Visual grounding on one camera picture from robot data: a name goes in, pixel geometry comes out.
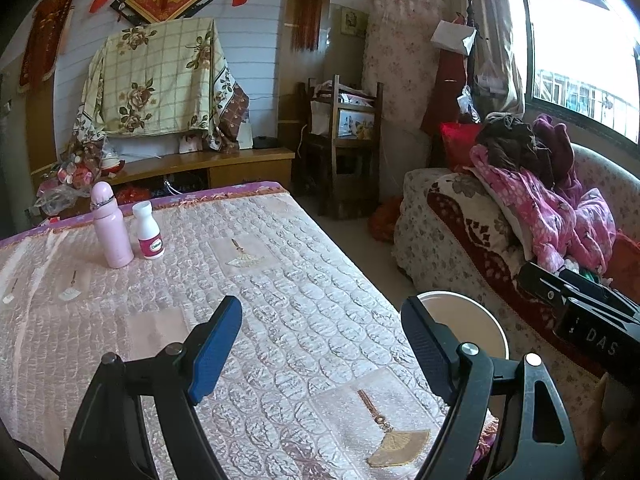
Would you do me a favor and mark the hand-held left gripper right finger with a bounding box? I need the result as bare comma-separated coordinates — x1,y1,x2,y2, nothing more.
401,296,586,480

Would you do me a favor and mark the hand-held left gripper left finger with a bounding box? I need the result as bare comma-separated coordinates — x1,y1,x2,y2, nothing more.
59,296,244,480

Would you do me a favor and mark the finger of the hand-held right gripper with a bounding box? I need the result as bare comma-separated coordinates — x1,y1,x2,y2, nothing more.
517,261,576,311
559,269,640,313

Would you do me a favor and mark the white plastic bucket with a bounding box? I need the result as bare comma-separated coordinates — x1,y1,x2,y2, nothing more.
415,290,510,361

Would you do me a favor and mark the person's right hand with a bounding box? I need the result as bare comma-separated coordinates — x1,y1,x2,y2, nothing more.
592,374,640,463

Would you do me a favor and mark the pink spotted garment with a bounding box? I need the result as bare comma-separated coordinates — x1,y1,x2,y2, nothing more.
470,145,618,273

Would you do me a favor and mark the sofa with patterned cover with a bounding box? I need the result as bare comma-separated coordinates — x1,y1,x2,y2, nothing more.
392,142,640,441

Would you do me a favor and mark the pink quilted table cover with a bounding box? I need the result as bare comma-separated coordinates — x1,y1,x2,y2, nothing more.
0,182,501,480

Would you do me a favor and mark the orange mesh bag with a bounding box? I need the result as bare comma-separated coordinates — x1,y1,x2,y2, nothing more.
370,197,403,243

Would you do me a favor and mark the white pill bottle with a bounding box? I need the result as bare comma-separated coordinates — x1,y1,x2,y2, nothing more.
131,201,166,261

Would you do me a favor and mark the maroon fleece garment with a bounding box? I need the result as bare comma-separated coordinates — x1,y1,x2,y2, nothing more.
531,114,583,201

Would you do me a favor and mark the dark brown garment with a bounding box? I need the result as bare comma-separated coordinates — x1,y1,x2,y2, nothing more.
475,114,556,188

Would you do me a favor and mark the pink insulated bottle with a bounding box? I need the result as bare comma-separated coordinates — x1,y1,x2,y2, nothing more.
90,182,135,269

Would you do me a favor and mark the red cushion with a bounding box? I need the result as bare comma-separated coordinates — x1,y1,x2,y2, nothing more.
440,121,485,173

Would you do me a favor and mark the wooden television cabinet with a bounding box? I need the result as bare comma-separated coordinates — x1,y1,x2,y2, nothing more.
30,147,297,211

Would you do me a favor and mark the dark wooden chair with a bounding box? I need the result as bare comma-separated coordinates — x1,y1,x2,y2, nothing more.
297,75,385,221

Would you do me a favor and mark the red hanging garment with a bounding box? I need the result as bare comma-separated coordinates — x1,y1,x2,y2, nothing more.
420,50,473,136

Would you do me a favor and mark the clear bag of snacks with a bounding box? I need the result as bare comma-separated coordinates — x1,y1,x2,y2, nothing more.
35,152,126,211

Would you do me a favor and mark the window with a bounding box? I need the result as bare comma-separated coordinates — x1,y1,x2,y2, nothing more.
505,0,640,143

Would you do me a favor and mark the air conditioner with floral cover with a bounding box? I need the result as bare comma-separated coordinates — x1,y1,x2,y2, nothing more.
361,0,447,211

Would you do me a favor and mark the white hanging bag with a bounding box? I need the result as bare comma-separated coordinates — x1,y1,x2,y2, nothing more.
431,19,478,56

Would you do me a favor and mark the beige curtain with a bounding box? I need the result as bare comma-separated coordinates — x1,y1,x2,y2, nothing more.
450,0,526,121

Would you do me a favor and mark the floral checked cloth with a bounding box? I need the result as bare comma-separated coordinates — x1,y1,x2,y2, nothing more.
72,17,251,153

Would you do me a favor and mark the black cable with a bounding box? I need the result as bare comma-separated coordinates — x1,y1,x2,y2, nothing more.
10,437,61,476

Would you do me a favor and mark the small wall picture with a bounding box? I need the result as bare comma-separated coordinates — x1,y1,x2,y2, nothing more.
340,6,368,38

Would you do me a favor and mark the red wall scroll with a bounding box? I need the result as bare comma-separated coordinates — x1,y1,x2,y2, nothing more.
20,0,86,93

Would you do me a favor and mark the red knot wall hanging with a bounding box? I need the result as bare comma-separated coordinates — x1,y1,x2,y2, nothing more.
287,0,348,51

